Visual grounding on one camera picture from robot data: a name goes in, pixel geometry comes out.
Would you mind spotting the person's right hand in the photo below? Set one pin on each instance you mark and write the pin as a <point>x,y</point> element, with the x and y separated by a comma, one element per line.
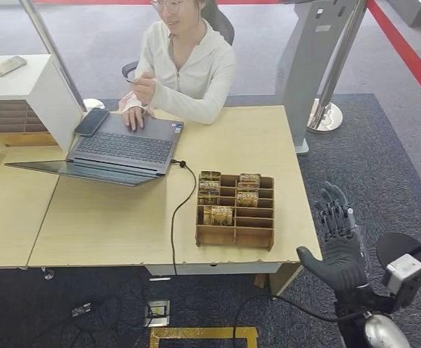
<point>134,117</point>

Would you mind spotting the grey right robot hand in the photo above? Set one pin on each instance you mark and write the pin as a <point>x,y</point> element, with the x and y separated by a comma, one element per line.
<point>341,269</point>

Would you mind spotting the person's left hand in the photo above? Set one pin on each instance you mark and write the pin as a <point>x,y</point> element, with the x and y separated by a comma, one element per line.
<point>144,90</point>

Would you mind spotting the person's right forearm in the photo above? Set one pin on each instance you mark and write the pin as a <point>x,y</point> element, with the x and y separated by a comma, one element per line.
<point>134,103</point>

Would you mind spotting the person's left forearm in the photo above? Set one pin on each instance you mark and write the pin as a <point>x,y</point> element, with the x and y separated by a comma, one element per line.
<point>181,103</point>

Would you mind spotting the person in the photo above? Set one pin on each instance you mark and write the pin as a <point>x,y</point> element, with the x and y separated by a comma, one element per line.
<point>196,62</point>

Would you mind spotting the hotel key card autumn print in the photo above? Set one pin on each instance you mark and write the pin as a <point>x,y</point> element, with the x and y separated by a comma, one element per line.
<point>247,199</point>
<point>218,216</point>
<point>248,187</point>
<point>249,178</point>
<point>210,176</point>
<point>209,185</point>
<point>208,198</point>

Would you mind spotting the wooden card holder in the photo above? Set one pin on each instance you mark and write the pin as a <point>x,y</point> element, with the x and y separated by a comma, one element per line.
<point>232,238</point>

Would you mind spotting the grey laptop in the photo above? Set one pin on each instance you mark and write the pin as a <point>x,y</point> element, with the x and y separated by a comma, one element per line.
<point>123,149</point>

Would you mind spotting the black smartphone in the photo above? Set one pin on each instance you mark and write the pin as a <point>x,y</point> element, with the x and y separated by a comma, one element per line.
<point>91,121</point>

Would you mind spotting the wooden desk leg panel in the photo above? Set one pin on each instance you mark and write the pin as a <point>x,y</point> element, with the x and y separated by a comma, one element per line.
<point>283,281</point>

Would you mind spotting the black round stand base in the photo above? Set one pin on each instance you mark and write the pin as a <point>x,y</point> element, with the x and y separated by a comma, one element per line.
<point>403,242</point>

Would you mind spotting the black office chair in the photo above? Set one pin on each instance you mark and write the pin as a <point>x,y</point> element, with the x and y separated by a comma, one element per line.
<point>221,24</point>

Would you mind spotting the white shelf cabinet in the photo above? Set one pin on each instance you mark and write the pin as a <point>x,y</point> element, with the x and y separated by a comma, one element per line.
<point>32,79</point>

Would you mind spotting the chrome stanchion with round base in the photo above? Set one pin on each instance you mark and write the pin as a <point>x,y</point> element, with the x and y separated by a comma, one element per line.
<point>335,62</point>
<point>45,38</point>

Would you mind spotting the brown wooden slot organizer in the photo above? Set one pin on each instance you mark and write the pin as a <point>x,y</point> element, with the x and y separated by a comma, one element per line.
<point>16,120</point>

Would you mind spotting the beige smartphone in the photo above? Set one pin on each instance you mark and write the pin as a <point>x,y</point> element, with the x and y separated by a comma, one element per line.
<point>9,66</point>

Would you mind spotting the metal table foot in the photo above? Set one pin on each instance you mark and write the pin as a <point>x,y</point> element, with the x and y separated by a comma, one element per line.
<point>47,273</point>

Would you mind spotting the metal floor socket plate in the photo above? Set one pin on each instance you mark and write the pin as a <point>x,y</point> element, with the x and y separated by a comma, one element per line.
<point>157,314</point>

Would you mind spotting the grey kiosk stand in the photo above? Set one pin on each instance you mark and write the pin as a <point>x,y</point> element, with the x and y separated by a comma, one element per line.
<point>303,72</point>

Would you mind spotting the small black floor device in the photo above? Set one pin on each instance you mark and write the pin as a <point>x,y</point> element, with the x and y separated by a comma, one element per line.
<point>80,310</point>

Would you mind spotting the grey display plinth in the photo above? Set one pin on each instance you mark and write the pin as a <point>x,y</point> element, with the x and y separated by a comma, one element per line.
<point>413,14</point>

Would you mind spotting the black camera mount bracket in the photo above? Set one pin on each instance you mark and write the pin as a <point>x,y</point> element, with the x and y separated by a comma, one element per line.
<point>386,303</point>

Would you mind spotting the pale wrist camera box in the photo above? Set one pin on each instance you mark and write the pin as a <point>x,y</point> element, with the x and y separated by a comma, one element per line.
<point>404,271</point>

